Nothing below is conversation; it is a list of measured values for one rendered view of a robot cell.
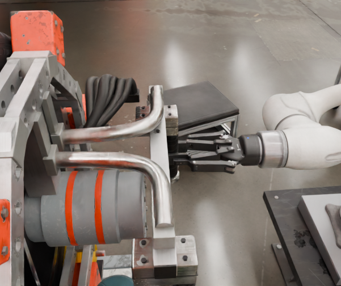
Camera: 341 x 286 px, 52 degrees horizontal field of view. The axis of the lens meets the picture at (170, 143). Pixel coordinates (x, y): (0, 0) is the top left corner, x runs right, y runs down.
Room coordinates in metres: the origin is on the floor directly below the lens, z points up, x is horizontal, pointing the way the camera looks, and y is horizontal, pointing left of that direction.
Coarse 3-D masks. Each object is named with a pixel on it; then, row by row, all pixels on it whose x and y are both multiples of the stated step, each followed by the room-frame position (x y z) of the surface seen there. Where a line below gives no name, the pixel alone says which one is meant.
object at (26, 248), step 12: (24, 192) 0.49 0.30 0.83; (24, 228) 0.44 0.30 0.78; (24, 240) 0.42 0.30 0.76; (24, 252) 0.41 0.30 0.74; (36, 252) 0.49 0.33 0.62; (48, 252) 0.49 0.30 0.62; (24, 264) 0.40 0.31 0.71; (36, 264) 0.46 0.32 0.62; (48, 264) 0.46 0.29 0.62; (24, 276) 0.40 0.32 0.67; (36, 276) 0.41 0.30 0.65; (48, 276) 0.43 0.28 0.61
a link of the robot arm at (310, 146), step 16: (288, 128) 0.66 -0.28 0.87; (304, 128) 0.65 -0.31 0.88; (320, 128) 0.65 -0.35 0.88; (288, 144) 0.61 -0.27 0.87; (304, 144) 0.60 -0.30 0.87; (320, 144) 0.60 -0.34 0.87; (336, 144) 0.61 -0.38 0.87; (288, 160) 0.59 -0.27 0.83; (304, 160) 0.58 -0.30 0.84; (320, 160) 0.59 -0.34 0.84; (336, 160) 0.60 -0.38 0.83
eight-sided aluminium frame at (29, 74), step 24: (0, 72) 0.47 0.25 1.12; (24, 72) 0.51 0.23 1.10; (48, 72) 0.51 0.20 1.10; (0, 96) 0.41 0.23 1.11; (24, 96) 0.40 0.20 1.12; (72, 96) 0.64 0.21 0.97; (0, 120) 0.35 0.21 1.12; (24, 120) 0.37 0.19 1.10; (0, 144) 0.31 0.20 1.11; (24, 144) 0.34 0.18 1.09; (72, 144) 0.69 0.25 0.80; (0, 168) 0.29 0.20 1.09; (72, 168) 0.65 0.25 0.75; (0, 192) 0.27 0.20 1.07; (72, 264) 0.46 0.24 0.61
